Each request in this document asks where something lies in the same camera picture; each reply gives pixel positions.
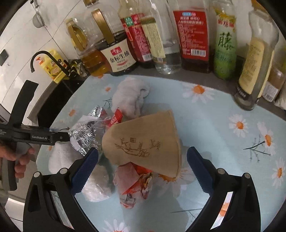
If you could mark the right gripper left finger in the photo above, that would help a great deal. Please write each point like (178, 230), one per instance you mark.
(40, 212)

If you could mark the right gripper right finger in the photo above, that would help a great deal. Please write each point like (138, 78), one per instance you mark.
(243, 213)

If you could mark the silver foil wrapper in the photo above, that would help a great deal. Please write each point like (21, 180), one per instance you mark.
(89, 129)

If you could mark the red white wrapper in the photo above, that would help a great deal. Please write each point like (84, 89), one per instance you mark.
(133, 183)

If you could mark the white tissue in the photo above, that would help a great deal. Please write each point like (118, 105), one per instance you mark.
(129, 97)

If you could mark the black kitchen sink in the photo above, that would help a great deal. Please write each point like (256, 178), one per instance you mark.
(52, 101)

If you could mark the person's left hand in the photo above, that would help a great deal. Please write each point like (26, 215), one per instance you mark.
(22, 161)

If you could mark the daisy print blue tablecloth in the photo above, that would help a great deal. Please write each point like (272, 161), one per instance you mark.
(238, 141)

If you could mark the black yellow cleaning cloth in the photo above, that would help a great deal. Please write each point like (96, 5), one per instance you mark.
(77, 69)

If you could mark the metal hanging strainer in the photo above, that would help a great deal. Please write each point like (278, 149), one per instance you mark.
(38, 20)

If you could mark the soy sauce jug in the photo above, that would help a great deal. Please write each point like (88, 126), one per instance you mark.
(115, 45)

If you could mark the small brown spice jar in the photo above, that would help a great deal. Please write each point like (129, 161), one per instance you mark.
(274, 83)

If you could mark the large cooking oil jug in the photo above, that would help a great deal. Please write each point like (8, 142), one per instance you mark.
(84, 43)

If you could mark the red label sauce bottle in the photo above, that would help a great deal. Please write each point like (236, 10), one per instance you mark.
(130, 18)

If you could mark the clear vinegar bottle yellow label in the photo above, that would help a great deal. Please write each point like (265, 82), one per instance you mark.
(159, 28)

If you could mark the green label oil bottle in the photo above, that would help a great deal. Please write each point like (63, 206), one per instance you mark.
(226, 39)

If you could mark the tall yellow label bottle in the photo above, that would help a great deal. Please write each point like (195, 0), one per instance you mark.
(256, 69)

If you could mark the red label clear bottle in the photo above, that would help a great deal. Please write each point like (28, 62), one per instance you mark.
(191, 19)

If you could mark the black wall socket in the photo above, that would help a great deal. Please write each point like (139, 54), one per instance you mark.
(3, 56)

